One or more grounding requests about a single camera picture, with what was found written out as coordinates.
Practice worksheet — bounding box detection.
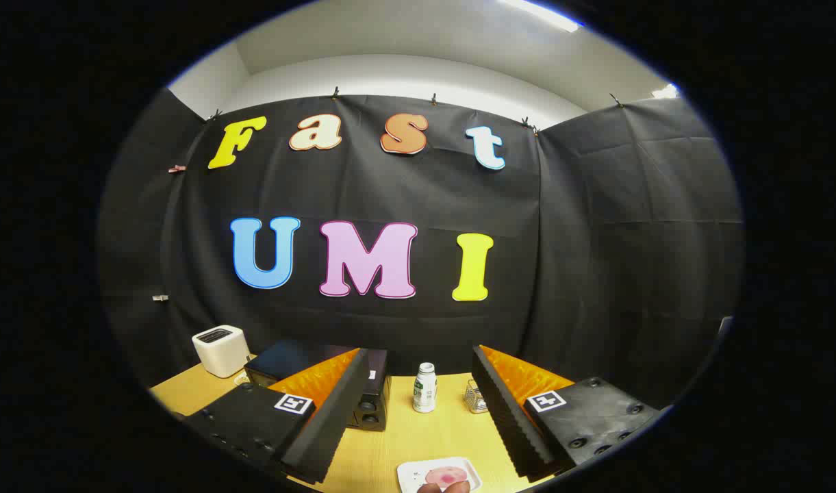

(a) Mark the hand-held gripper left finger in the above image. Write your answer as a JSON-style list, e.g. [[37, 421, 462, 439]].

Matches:
[[183, 347, 372, 485]]

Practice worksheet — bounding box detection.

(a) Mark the white rectangular plate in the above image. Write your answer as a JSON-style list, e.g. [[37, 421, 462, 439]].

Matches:
[[396, 457, 483, 493]]

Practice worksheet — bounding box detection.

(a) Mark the metal wire basket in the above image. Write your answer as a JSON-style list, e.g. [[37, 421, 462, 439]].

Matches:
[[464, 378, 488, 414]]

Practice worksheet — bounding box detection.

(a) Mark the black toaster oven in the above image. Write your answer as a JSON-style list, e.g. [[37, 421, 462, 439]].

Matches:
[[244, 339, 392, 432]]

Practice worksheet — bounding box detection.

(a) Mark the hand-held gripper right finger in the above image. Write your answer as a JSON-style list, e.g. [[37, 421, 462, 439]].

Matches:
[[471, 344, 665, 482]]

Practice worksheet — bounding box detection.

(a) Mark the white green-label bottle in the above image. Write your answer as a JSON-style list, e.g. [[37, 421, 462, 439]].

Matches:
[[412, 362, 438, 414]]

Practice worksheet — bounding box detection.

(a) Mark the pink round food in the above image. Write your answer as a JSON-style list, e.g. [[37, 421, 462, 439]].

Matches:
[[425, 466, 468, 488]]

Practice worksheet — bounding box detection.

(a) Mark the white bread toaster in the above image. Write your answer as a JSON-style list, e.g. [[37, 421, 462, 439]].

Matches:
[[192, 325, 252, 379]]

